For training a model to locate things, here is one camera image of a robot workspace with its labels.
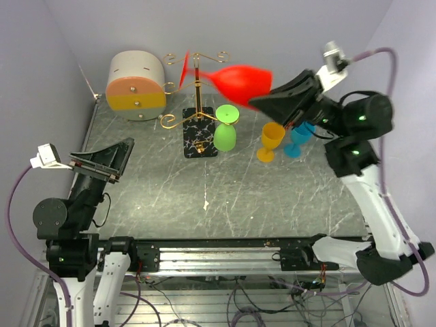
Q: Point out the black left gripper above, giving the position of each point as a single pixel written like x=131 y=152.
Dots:
x=104 y=163

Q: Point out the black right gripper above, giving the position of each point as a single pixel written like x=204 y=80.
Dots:
x=283 y=102

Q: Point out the orange plastic wine glass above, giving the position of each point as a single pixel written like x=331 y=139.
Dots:
x=272 y=136

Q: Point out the blue plastic wine glass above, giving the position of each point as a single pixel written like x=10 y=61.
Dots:
x=299 y=136

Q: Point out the red plastic wine glass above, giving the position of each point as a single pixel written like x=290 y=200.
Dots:
x=241 y=83

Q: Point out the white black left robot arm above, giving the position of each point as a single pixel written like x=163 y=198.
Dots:
x=89 y=280

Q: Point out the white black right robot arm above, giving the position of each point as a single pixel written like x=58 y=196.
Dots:
x=393 y=248

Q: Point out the green plastic wine glass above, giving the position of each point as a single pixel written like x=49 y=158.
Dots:
x=225 y=134

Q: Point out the round white drawer cabinet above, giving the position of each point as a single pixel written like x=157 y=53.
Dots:
x=134 y=90

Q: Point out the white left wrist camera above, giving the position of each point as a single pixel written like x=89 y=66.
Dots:
x=48 y=158

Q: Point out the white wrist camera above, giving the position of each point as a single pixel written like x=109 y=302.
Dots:
x=334 y=69
x=48 y=158

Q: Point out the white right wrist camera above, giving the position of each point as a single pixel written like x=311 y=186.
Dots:
x=334 y=69

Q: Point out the gold wire glass rack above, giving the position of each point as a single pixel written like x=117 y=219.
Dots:
x=198 y=122

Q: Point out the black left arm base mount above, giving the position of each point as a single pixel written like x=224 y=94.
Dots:
x=145 y=257

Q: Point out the aluminium rail frame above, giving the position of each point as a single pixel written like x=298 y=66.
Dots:
x=240 y=286

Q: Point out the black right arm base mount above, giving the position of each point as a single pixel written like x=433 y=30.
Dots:
x=296 y=254

